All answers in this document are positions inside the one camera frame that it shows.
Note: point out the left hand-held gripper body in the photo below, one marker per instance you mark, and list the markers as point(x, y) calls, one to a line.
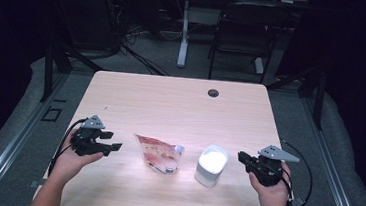
point(85, 143)

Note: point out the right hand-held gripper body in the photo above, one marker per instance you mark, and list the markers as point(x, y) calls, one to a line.
point(268, 172)

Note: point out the white lidded container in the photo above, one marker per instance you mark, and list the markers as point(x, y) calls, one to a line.
point(210, 167)

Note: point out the red and white refill pouch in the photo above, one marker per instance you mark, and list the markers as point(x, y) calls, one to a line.
point(161, 154)

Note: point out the person's right hand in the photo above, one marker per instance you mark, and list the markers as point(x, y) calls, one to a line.
point(274, 199)

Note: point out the person's left hand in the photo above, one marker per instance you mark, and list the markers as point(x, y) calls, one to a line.
point(68, 166)

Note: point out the black table grommet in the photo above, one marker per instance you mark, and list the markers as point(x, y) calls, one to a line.
point(213, 93)

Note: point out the black metal stand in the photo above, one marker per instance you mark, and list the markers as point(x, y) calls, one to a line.
point(48, 71)
point(319, 101)

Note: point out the short white desk foot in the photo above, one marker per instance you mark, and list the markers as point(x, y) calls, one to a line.
point(259, 66)

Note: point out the white desk leg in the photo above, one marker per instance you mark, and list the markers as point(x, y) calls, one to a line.
point(184, 39)

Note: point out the black folding chair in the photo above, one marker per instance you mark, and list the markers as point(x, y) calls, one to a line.
point(247, 31)

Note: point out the grey under-desk box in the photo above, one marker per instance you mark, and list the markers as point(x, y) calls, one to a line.
point(205, 16)

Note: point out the aluminium floor rail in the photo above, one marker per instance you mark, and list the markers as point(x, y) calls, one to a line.
point(332, 169)
point(17, 142)

